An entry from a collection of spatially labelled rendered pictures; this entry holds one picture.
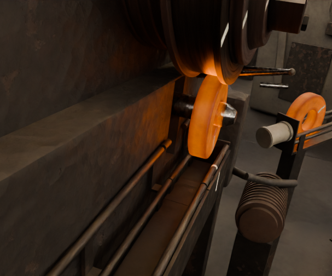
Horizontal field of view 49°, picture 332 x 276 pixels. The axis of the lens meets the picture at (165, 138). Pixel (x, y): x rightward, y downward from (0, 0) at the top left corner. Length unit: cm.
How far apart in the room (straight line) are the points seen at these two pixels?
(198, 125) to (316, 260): 127
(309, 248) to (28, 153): 161
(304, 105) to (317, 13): 225
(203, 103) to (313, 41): 275
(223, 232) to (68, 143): 144
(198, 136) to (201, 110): 4
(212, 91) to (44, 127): 31
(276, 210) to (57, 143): 73
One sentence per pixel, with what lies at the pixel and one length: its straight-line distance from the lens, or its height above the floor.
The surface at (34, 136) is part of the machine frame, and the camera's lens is 38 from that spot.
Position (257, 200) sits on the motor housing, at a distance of 100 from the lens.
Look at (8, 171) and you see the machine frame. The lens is 32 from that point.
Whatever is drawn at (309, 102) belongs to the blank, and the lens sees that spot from 111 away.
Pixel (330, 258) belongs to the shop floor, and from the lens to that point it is 184.
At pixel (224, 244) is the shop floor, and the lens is 169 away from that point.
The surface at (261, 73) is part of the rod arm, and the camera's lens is 73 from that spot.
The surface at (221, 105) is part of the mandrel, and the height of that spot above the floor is 84.
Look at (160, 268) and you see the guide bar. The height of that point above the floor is 70.
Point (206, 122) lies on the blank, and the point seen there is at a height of 82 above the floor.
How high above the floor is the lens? 103
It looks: 23 degrees down
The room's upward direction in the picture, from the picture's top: 8 degrees clockwise
